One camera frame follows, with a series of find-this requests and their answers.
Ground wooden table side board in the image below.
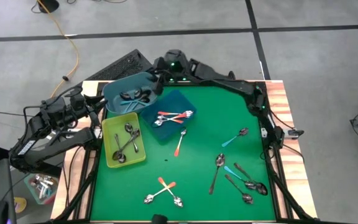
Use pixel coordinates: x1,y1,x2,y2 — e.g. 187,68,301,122
264,80,318,218
50,80,105,220

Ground grey-blue plastic bin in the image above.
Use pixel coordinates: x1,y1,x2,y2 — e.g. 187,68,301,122
103,72,158,114

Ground small black round object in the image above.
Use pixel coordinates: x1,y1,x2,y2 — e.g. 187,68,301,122
152,213,169,223

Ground translucent yellow-green plastic bin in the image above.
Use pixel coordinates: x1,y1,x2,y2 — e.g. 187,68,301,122
101,111,147,169

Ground black round floor base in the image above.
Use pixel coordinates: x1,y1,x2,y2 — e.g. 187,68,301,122
37,0,60,14

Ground teal basket with items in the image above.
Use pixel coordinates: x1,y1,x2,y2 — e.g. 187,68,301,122
23,172,59,205

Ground orange-handled metal spoon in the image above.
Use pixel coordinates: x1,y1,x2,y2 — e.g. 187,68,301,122
157,110,195,118
154,113,188,122
173,128,188,158
154,116,186,128
144,181,177,205
157,176,184,208

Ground green table mat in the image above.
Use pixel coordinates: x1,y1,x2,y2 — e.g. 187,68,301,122
90,85,276,222

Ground black-handled metal spoon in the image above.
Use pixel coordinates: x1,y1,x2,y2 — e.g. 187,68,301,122
114,133,127,164
224,173,255,205
124,122,140,154
116,129,141,156
208,152,226,196
233,162,269,196
112,133,139,161

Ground blue shallow plastic bin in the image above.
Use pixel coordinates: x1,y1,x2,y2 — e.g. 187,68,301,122
140,89,198,141

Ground orange floor cable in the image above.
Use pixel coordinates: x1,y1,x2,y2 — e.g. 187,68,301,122
37,0,80,99

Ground grey box with cable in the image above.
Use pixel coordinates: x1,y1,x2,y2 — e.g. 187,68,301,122
260,126,305,140

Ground yellow tape roll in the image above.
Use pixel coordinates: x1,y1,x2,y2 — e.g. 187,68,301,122
13,197,28,215

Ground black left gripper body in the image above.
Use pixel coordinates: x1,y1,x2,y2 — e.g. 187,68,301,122
71,94,94,126

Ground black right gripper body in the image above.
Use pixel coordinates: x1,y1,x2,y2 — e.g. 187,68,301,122
152,55,172,83

